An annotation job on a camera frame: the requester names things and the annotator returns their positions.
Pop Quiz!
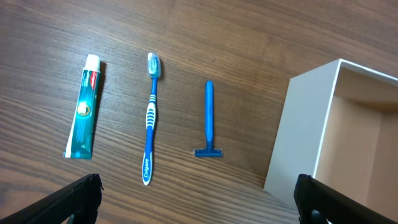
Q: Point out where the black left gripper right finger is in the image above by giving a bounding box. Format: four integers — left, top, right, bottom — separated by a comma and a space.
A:
294, 174, 397, 224

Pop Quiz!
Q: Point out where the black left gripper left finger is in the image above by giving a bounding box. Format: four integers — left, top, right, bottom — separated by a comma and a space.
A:
1, 174, 103, 224

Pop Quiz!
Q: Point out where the green toothpaste tube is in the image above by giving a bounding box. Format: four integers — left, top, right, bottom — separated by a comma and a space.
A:
63, 54, 101, 159

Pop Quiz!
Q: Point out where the white cardboard box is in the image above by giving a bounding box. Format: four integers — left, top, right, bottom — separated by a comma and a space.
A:
264, 59, 397, 220

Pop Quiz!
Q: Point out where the blue disposable razor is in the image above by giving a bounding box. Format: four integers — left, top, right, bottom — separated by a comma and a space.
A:
193, 80, 223, 157

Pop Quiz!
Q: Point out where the blue and white toothbrush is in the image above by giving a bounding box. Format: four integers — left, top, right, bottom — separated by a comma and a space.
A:
142, 52, 162, 185

